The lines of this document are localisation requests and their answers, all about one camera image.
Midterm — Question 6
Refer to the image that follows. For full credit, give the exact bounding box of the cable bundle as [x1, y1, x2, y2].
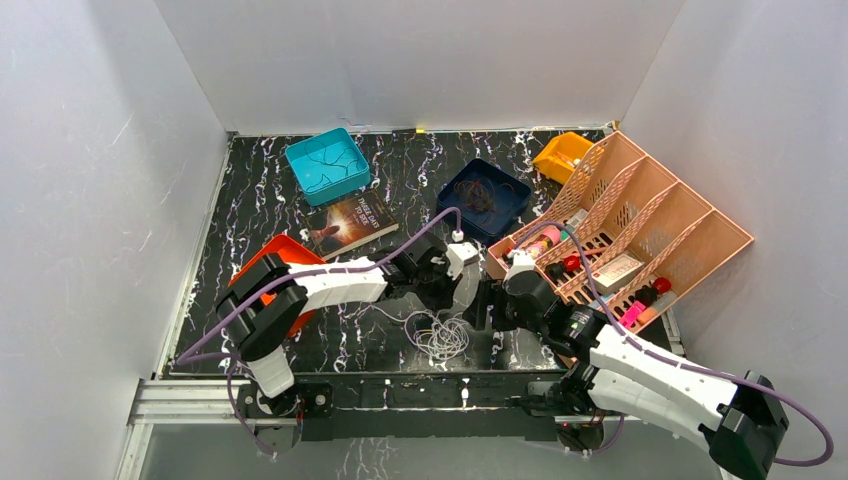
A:
[370, 304, 472, 364]

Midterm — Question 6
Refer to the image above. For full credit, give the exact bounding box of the brown cable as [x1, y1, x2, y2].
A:
[453, 175, 521, 217]

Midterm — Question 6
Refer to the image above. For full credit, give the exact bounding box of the dark cable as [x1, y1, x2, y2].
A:
[305, 142, 362, 190]

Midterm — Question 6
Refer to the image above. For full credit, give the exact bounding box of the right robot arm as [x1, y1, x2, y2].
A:
[455, 271, 789, 479]

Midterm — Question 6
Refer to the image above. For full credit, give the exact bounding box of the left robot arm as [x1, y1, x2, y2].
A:
[216, 233, 479, 416]

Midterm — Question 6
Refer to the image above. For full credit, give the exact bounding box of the dark blue plastic bin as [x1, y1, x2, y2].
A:
[436, 158, 532, 246]

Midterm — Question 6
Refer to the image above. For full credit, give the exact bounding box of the paperback book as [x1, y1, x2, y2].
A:
[299, 190, 399, 260]

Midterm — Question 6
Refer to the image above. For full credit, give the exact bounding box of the red black small tool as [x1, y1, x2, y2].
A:
[634, 277, 671, 307]

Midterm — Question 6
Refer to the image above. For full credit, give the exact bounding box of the pink desk organizer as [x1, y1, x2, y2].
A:
[484, 132, 754, 332]

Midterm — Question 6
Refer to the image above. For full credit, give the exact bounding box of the orange plastic bin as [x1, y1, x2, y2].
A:
[216, 234, 325, 343]

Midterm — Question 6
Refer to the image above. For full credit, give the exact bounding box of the yellow plastic bin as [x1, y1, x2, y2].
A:
[532, 132, 593, 185]

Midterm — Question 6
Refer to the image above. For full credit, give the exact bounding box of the teal plastic bin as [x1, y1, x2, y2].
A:
[285, 128, 371, 207]

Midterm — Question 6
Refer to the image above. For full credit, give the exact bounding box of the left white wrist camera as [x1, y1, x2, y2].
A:
[445, 230, 479, 280]

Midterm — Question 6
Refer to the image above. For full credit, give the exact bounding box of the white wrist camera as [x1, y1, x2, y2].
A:
[504, 249, 535, 281]
[445, 230, 479, 280]

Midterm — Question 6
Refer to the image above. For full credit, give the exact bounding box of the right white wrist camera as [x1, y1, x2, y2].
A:
[504, 249, 535, 281]

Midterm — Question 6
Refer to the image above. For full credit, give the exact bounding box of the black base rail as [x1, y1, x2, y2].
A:
[235, 367, 631, 458]

